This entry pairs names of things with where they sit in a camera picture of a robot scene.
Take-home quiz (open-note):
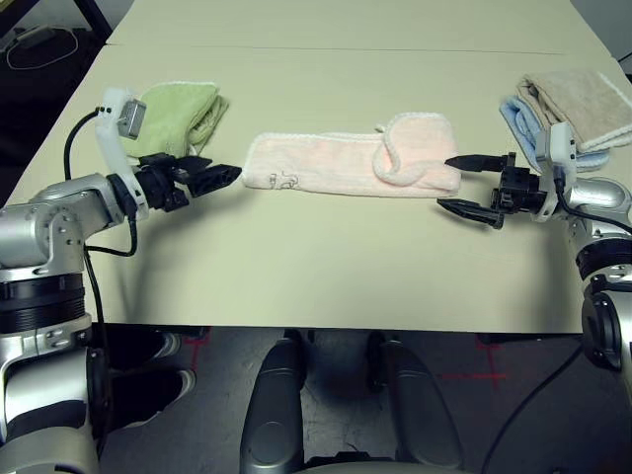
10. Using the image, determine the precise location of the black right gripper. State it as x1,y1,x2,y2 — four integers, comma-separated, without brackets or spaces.
435,151,548,231

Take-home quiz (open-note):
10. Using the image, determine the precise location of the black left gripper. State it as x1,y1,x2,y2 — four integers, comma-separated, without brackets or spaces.
133,152,244,214

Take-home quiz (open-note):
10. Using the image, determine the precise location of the pink embroidered towel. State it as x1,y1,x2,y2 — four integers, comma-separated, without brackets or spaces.
242,112,463,198

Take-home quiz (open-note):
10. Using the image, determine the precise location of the green folded towel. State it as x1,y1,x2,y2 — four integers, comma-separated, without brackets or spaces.
116,80,231,160

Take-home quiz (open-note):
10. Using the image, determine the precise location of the blue folded towel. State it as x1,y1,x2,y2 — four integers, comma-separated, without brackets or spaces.
499,96,613,174

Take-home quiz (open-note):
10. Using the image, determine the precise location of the beige folded towel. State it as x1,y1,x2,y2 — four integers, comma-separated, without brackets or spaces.
515,70,632,154

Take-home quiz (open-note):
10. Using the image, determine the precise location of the black table foot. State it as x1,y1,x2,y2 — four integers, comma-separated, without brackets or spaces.
106,325,211,340
476,333,584,347

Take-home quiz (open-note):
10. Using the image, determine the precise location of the black shoe white sole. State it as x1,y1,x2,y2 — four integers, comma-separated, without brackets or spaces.
111,367,198,430
131,329,185,365

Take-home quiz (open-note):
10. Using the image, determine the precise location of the grey power strip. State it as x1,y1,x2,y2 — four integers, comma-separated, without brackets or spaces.
13,27,56,49

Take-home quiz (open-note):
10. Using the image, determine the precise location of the grey robot right leg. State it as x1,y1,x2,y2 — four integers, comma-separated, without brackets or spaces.
367,333,466,474

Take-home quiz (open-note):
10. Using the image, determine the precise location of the grey robot waist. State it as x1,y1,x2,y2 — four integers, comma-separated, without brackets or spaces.
301,449,478,474

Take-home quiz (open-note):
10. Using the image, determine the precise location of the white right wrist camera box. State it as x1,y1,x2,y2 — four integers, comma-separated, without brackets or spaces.
535,122,579,221

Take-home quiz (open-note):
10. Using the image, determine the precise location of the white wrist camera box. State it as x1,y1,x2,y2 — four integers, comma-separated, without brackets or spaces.
96,87,149,221
535,122,579,221

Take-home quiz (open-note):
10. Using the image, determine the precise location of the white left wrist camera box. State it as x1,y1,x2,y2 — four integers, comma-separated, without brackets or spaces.
96,87,149,221

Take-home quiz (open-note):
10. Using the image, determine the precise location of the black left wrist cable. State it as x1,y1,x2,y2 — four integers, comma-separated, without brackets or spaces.
63,109,140,455

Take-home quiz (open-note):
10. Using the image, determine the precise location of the white cable loop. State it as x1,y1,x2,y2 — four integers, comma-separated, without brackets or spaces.
5,27,81,70

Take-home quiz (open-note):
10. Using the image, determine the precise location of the black table frame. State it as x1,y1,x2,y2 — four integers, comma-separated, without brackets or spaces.
81,0,118,45

